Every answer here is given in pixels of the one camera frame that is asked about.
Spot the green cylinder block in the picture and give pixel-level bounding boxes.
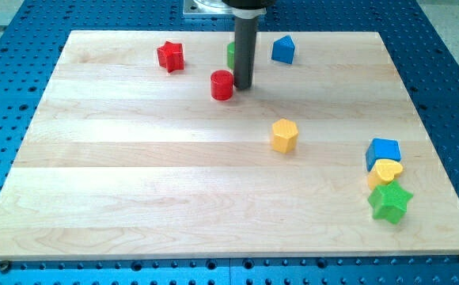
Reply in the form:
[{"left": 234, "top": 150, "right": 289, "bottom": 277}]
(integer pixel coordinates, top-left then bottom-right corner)
[{"left": 226, "top": 42, "right": 235, "bottom": 70}]

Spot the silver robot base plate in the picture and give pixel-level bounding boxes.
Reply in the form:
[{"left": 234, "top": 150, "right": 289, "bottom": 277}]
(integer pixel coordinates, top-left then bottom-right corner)
[{"left": 183, "top": 0, "right": 234, "bottom": 17}]

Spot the yellow heart block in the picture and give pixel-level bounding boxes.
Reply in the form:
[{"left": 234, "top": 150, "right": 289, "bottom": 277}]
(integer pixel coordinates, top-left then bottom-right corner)
[{"left": 367, "top": 158, "right": 404, "bottom": 190}]

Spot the yellow hexagon block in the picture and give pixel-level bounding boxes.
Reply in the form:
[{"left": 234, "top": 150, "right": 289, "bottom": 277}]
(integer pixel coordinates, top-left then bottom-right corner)
[{"left": 271, "top": 119, "right": 299, "bottom": 154}]

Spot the green star block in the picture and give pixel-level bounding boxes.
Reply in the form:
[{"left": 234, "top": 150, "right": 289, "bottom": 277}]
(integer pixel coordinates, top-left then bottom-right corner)
[{"left": 368, "top": 180, "right": 414, "bottom": 224}]

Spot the blue pentagon house block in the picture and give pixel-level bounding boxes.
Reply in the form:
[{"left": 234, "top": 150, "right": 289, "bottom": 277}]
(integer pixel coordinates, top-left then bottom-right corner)
[{"left": 271, "top": 35, "right": 295, "bottom": 65}]

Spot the blue perforated metal table plate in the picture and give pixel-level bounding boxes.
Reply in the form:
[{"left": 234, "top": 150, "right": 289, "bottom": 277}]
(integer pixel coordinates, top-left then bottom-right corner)
[{"left": 0, "top": 1, "right": 459, "bottom": 284}]

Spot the blue cube block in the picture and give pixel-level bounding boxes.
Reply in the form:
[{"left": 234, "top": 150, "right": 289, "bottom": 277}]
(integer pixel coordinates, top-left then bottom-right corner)
[{"left": 366, "top": 138, "right": 401, "bottom": 172}]

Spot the light wooden board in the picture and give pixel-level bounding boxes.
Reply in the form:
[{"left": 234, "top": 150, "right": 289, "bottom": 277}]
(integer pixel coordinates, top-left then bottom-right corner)
[{"left": 0, "top": 31, "right": 459, "bottom": 260}]

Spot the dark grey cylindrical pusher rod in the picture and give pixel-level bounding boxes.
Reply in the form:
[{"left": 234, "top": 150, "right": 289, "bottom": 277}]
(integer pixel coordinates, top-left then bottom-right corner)
[{"left": 233, "top": 17, "right": 258, "bottom": 89}]

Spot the red star block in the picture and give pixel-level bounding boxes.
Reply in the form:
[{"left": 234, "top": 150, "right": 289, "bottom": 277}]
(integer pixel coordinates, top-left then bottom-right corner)
[{"left": 157, "top": 41, "right": 184, "bottom": 73}]

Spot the red cylinder block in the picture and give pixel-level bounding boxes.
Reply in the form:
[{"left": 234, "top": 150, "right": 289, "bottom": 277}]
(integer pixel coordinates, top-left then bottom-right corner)
[{"left": 211, "top": 70, "right": 233, "bottom": 101}]

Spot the black robot arm end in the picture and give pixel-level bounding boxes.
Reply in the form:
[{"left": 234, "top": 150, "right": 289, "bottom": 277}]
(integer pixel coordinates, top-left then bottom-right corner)
[{"left": 222, "top": 0, "right": 276, "bottom": 20}]

